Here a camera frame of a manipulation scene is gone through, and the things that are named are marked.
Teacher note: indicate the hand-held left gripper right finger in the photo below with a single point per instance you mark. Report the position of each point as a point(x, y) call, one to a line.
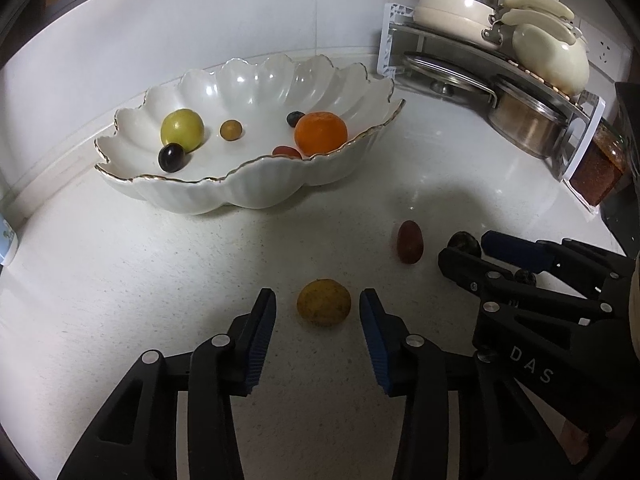
point(375, 345)

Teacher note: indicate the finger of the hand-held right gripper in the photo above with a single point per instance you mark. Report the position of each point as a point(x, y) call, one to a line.
point(460, 262)
point(515, 251)

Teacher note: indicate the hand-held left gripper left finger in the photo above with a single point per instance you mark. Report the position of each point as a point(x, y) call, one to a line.
point(257, 350)

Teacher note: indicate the dark round grape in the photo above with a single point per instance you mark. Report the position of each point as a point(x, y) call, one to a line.
point(526, 277)
point(465, 241)
point(173, 158)

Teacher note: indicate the yellow round fruit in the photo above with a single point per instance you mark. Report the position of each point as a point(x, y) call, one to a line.
point(324, 302)

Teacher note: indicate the white scalloped ceramic bowl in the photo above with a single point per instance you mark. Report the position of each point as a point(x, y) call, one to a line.
point(250, 185)

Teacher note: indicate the green round fruit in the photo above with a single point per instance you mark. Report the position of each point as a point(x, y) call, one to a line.
point(181, 129)

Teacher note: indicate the red oblong grape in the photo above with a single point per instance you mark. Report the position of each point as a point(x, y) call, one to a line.
point(410, 242)

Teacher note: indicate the clear spice jar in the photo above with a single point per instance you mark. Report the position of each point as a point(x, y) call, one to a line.
point(597, 165)

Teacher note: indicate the large stainless steel pot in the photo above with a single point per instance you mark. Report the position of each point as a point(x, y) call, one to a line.
point(525, 120)

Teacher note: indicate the glass pot lid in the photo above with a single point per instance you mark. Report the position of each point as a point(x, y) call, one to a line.
point(445, 77)

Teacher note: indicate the orange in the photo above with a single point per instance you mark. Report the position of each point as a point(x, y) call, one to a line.
point(321, 134)

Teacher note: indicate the cream rounded pot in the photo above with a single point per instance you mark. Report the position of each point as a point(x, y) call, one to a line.
point(550, 60)

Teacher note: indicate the red cherry tomato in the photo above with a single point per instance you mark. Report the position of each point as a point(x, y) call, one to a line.
point(286, 152)

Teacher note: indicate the blueberry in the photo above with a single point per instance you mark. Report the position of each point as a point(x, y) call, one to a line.
point(295, 119)

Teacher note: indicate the small yellow-brown fruit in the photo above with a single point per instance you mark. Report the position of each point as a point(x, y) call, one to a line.
point(231, 130)

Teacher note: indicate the white corner pot rack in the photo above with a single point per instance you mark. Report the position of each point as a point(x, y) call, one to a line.
point(395, 35)

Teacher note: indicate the cream cooking pot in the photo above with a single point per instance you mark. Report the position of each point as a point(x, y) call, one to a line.
point(450, 17)

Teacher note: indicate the white labelled bottle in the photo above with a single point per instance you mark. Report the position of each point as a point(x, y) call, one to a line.
point(6, 242)

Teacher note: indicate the white wall outlet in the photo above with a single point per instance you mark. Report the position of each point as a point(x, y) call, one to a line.
point(600, 47)

